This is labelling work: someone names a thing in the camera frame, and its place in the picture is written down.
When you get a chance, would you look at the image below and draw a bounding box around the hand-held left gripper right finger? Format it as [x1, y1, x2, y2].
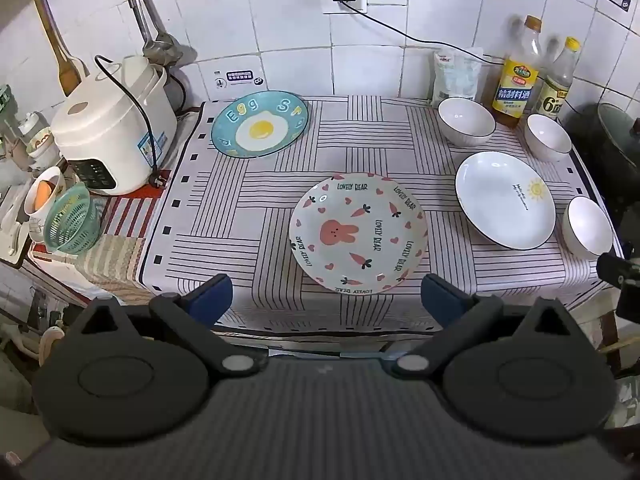
[387, 274, 591, 378]

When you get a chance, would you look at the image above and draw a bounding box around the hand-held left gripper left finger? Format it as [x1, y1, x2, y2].
[64, 274, 266, 377]

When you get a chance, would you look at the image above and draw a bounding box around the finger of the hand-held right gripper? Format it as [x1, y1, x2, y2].
[596, 252, 632, 288]

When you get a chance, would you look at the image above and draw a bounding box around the white bowl with black rim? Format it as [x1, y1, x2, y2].
[562, 195, 614, 260]
[523, 113, 573, 163]
[438, 96, 497, 149]

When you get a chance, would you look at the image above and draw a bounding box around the striped white tablecloth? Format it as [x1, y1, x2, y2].
[142, 94, 627, 352]

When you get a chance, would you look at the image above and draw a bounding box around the red striped towel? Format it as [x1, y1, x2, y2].
[30, 194, 168, 303]

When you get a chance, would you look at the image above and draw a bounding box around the rabbit and carrot print plate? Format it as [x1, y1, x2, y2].
[288, 172, 430, 295]

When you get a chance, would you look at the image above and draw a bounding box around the white oval sun print plate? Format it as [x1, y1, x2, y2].
[454, 151, 558, 251]

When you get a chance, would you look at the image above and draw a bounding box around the dark cooking pot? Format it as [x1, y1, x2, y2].
[559, 102, 640, 223]

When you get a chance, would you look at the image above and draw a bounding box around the green plastic colander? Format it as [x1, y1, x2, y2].
[43, 182, 104, 255]

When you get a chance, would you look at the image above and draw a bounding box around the blue fried egg plate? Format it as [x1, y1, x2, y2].
[210, 90, 310, 159]

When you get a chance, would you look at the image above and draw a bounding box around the pale label vinegar bottle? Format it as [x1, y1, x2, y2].
[531, 36, 581, 121]

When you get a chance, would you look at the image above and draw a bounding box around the white rice cooker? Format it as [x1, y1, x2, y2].
[51, 55, 179, 196]

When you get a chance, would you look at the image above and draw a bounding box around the white mug with orange contents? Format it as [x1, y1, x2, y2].
[23, 165, 66, 227]

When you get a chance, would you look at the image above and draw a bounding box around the yellow label cooking wine bottle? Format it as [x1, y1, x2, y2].
[492, 15, 544, 129]

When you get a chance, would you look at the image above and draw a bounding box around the white seasoning packet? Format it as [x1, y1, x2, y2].
[432, 47, 485, 107]

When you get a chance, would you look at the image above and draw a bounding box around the printed white cup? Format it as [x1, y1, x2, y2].
[19, 112, 62, 171]

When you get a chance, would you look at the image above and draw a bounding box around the metal ladle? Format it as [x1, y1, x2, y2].
[117, 0, 181, 67]

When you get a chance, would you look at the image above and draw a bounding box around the wooden spatula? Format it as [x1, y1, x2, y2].
[32, 0, 84, 97]

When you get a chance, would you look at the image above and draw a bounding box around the black rice cooker power cord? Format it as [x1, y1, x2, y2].
[94, 54, 171, 191]

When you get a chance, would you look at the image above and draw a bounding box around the small wall sticker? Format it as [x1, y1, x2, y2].
[213, 69, 264, 92]

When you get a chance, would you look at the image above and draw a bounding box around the black charger cable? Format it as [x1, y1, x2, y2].
[339, 1, 502, 65]

